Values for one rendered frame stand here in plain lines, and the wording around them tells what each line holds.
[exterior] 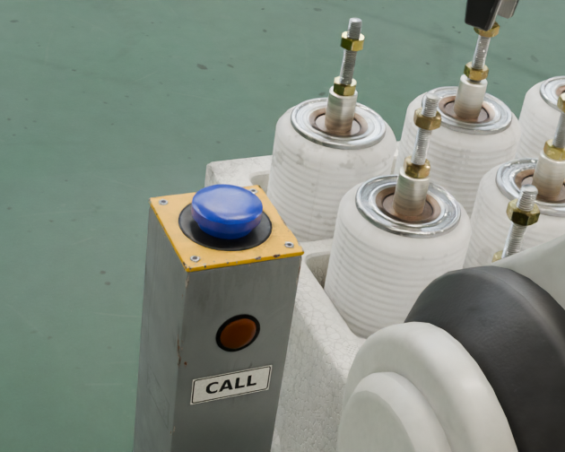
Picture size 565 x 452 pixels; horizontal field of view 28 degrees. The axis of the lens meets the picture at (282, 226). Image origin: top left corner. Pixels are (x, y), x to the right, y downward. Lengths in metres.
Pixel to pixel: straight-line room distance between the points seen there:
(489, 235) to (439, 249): 0.08
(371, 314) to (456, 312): 0.43
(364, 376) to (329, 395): 0.38
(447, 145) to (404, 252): 0.16
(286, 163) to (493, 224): 0.17
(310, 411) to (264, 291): 0.20
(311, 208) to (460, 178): 0.13
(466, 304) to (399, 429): 0.05
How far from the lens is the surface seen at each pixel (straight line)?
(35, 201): 1.21
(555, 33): 1.80
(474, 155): 0.91
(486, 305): 0.37
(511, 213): 0.68
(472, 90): 0.92
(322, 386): 0.79
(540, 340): 0.35
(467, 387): 0.35
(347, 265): 0.79
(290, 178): 0.87
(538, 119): 0.99
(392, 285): 0.78
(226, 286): 0.62
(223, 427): 0.70
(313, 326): 0.79
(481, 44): 0.91
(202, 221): 0.62
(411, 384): 0.37
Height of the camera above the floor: 0.68
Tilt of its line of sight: 34 degrees down
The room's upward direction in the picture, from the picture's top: 8 degrees clockwise
